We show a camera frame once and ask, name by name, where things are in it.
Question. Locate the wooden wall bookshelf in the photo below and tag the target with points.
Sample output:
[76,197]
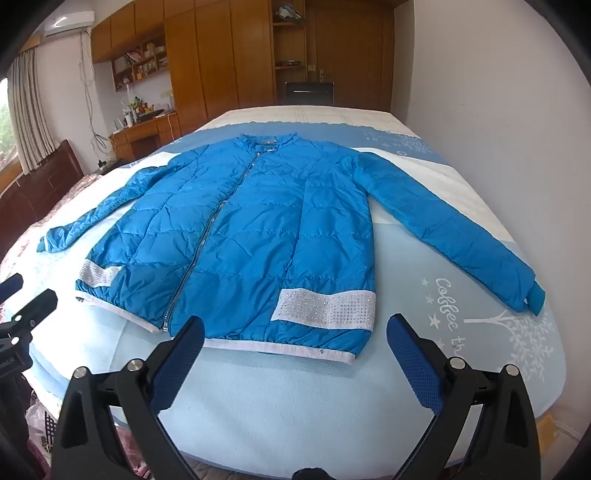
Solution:
[141,64]

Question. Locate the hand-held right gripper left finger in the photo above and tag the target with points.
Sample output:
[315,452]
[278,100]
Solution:
[180,360]

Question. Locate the beige curtain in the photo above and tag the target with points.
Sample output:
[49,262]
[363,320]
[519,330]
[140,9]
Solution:
[32,115]

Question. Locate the wooden desk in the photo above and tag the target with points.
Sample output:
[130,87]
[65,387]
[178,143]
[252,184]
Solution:
[143,134]

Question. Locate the dark wooden headboard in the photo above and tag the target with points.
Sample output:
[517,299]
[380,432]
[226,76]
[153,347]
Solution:
[46,184]

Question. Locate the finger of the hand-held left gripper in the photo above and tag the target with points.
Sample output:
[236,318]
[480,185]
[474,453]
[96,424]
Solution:
[37,304]
[11,284]

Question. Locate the blue white printed bedsheet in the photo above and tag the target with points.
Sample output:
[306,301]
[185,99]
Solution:
[323,406]

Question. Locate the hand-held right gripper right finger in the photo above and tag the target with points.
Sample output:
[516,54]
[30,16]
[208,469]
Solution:
[411,360]

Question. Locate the white air conditioner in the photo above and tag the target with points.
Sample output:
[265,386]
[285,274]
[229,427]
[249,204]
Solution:
[69,18]

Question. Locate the blue puffer jacket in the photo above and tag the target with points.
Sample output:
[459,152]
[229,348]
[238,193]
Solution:
[258,240]

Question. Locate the wooden wardrobe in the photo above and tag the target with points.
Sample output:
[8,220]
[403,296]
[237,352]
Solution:
[217,60]

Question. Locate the wooden framed window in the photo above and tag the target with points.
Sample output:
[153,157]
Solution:
[5,138]

